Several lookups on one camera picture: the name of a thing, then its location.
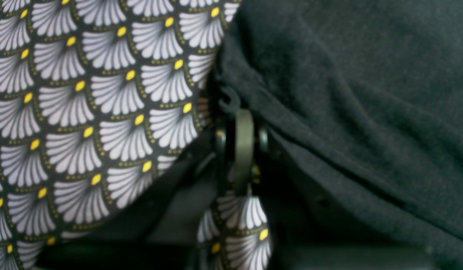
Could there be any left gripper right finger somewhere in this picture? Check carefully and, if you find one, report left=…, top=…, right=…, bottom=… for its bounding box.
left=256, top=127, right=269, bottom=188

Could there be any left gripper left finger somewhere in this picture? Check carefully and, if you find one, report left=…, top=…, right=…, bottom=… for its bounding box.
left=234, top=109, right=254, bottom=195

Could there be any dark grey T-shirt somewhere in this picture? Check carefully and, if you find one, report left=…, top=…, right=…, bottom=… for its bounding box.
left=213, top=0, right=463, bottom=270

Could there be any fan-patterned table cloth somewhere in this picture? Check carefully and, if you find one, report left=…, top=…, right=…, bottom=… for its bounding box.
left=0, top=0, right=273, bottom=270

